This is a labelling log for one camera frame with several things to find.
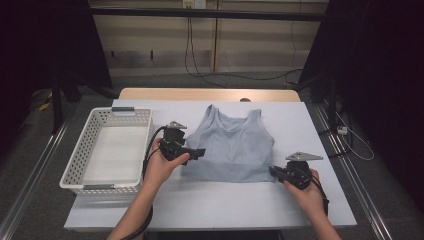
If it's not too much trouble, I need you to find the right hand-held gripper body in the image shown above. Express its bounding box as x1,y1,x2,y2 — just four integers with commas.
279,151,324,191

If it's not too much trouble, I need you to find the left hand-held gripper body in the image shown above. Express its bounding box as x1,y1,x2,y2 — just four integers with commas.
158,121,193,162

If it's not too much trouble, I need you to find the light blue tank top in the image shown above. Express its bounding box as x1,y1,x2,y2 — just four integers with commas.
181,104,277,184

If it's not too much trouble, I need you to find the white perforated plastic basket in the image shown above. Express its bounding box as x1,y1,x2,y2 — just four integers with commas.
59,106,155,196

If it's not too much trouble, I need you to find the person's right hand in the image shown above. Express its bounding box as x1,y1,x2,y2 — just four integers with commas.
283,169,327,219

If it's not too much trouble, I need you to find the person's left hand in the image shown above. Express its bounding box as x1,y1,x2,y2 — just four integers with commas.
143,138,191,189

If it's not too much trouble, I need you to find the black stand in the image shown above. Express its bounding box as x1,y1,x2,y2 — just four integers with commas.
49,71,118,135
293,73,339,133

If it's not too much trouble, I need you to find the black curtain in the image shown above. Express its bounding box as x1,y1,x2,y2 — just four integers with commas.
299,0,424,214
0,0,113,158

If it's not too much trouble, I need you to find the black horizontal bar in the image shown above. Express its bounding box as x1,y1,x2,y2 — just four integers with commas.
89,7,329,23

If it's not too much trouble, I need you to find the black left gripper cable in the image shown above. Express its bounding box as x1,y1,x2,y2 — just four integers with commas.
120,125,168,240

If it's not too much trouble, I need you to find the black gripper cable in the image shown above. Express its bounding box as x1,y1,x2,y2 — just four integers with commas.
120,125,168,240
301,169,330,218

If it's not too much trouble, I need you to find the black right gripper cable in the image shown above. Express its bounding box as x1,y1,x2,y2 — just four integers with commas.
301,169,330,218

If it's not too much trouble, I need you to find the metal floor rail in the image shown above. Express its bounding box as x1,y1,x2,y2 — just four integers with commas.
0,121,70,240
311,103,395,240

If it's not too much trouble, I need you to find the white floor cable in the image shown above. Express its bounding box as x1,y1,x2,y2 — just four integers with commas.
334,111,375,162

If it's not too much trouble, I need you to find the thin black wall cable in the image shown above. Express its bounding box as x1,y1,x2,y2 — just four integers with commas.
285,0,303,86

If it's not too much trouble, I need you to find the white wall socket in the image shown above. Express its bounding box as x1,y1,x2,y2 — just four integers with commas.
182,0,208,10

